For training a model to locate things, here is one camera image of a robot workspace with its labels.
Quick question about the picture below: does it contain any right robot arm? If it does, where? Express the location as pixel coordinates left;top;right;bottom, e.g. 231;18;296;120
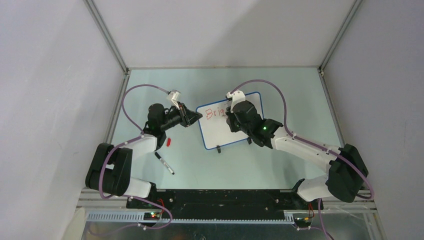
225;100;369;209

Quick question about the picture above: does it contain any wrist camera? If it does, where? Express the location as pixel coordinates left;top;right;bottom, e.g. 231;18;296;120
166;89;181;103
225;90;246;113

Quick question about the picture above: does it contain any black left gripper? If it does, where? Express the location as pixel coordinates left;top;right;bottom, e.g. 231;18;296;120
160;101;203;132

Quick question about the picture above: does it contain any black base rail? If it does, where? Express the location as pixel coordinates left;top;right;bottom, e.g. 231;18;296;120
76;188;379;225

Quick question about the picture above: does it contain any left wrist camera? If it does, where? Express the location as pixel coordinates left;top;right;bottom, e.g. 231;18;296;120
166;89;181;103

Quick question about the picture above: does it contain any black whiteboard marker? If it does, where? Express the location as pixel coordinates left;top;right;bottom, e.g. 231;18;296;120
154;151;175;175

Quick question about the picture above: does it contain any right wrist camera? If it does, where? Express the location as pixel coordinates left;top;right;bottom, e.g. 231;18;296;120
225;90;246;113

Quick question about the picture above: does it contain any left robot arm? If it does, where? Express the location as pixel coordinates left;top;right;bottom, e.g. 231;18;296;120
85;102;203;208

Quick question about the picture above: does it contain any white blue-framed whiteboard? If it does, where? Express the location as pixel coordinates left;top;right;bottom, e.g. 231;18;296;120
196;99;248;150

